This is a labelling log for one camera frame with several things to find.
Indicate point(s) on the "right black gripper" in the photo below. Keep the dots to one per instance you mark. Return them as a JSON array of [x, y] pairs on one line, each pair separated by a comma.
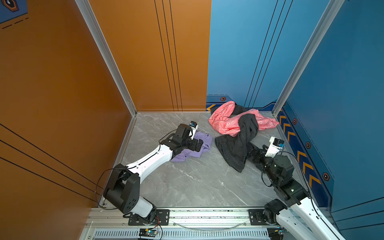
[[261, 153]]

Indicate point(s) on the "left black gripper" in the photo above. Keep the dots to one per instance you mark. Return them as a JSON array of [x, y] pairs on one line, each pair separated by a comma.
[[193, 147]]

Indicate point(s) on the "purple cloth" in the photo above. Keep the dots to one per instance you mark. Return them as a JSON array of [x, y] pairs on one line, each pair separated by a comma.
[[186, 153]]

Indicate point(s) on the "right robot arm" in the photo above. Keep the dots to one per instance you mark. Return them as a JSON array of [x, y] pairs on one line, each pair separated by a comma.
[[294, 209]]

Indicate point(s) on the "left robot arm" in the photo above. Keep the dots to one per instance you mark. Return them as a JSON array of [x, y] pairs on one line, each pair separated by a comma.
[[123, 187]]

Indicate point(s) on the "dark grey cloth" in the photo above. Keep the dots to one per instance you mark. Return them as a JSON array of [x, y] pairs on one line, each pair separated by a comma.
[[235, 149]]

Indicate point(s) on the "pink patterned cloth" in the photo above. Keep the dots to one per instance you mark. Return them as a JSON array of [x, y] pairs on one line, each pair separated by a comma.
[[225, 118]]

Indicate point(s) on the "right small circuit board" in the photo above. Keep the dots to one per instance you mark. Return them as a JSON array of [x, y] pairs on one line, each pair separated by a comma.
[[275, 234]]

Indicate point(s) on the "small circuit board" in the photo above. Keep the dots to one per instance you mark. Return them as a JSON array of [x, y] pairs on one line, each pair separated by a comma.
[[148, 234], [275, 234]]

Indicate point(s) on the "left small circuit board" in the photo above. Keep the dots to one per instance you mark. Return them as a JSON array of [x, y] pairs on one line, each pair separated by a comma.
[[148, 234]]

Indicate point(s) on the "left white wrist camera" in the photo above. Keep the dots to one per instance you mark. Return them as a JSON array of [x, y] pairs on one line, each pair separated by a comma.
[[194, 127]]

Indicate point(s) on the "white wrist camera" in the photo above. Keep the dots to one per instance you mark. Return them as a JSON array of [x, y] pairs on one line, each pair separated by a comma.
[[194, 127], [275, 145]]

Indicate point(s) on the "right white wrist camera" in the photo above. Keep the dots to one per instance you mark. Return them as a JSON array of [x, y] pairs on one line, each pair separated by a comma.
[[275, 145]]

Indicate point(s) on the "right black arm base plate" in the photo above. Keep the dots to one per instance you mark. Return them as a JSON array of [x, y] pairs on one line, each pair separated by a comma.
[[257, 217]]

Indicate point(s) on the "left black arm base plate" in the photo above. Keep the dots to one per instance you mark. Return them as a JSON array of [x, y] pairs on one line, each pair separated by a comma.
[[159, 216]]

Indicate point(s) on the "aluminium front frame rail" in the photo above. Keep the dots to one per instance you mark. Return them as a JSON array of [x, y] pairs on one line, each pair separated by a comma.
[[223, 223]]

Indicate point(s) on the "right aluminium corner post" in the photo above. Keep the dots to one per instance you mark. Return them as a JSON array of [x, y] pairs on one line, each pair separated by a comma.
[[328, 16]]

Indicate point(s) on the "aluminium corner post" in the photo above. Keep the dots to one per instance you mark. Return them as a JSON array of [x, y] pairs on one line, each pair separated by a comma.
[[104, 49], [328, 16]]

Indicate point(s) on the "left aluminium corner post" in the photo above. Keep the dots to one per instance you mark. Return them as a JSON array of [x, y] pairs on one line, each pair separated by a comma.
[[104, 49]]

